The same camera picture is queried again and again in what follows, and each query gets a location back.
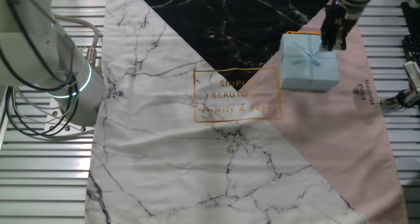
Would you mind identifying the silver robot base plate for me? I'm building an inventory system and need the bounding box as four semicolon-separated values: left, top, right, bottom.
44;97;99;135

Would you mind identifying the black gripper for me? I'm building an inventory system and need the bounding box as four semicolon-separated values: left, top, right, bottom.
320;0;358;51

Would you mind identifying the white base cable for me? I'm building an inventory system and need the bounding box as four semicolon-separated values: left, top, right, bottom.
9;89;96;143

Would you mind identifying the black clamp with metal rod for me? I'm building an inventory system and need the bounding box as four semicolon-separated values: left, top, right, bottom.
379;87;420;108

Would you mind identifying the small silver camera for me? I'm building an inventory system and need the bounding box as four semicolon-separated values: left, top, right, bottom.
403;61;420;90

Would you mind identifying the marble pink black tablecloth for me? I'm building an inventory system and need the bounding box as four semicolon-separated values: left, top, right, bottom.
84;0;410;224

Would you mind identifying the grey cable with metal connector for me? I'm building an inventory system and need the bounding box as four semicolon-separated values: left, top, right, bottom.
54;13;101;69

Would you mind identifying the black base cable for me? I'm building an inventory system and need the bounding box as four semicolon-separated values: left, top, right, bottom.
0;0;79;138

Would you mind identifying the light blue bow casing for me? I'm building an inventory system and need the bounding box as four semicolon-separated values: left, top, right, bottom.
278;32;341;93

